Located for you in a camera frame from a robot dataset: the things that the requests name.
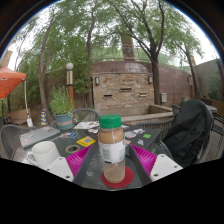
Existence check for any white sticker sheet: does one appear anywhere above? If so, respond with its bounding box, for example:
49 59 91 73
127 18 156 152
73 120 100 130

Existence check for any leaning pale-trunk tree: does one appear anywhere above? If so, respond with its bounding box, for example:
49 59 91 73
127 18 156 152
13 3 101 126

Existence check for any black jacket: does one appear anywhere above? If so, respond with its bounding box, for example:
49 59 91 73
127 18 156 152
162 99 214 168

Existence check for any blue card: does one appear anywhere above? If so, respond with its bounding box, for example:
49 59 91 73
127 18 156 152
59 131 79 139

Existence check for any dark-trunk tree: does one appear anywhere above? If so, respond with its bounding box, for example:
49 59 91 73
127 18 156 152
106 0 204 106

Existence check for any white ceramic mug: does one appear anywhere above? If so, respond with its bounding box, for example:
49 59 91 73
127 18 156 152
25 140 62 169

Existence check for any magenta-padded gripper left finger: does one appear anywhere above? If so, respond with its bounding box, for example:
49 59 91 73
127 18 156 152
44 143 100 187

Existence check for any orange canopy tent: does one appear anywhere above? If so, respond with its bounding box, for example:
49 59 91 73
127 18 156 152
0 64 34 128

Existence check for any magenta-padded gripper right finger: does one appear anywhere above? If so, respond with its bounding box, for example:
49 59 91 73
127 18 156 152
128 143 184 186

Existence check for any blue yellow striped cone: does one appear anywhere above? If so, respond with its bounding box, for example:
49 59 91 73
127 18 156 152
40 108 49 127

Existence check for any black metal patio chair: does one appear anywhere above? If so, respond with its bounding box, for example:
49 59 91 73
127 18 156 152
212 112 224 158

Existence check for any grey laptop with stickers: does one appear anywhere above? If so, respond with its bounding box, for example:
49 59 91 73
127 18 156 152
19 125 61 148

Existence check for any black laptop with stickers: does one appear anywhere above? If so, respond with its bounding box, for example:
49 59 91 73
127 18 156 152
87 123 163 156

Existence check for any round patio table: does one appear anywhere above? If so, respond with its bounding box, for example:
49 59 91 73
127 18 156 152
205 104 218 114

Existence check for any potted green plant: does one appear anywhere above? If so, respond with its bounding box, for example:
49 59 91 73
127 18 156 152
48 85 75 131

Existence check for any wooden globe lamp post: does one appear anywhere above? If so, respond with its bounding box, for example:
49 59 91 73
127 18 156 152
65 62 75 109

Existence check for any flat round red coaster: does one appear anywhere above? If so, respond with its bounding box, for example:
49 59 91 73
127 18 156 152
100 165 135 190

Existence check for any tape roll ring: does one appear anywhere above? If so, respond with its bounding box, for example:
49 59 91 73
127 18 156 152
65 144 81 154

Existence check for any yellow card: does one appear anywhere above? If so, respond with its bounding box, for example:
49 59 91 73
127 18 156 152
76 135 97 148

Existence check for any green-capped coffee drink bottle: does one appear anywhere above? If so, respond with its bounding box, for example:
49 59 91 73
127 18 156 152
97 114 127 184

